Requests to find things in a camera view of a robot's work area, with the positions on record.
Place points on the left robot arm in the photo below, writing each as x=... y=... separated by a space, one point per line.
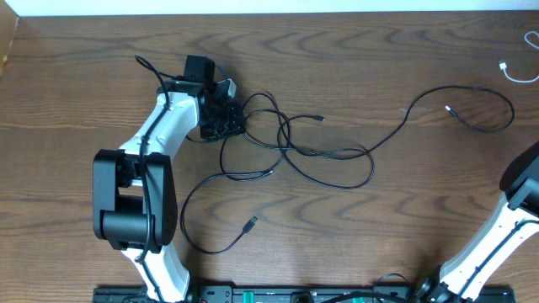
x=134 y=200

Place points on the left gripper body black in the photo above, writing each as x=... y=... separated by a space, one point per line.
x=222 y=122

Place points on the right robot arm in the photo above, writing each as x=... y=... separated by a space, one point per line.
x=514 y=219

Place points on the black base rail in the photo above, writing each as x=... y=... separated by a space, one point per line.
x=229 y=294

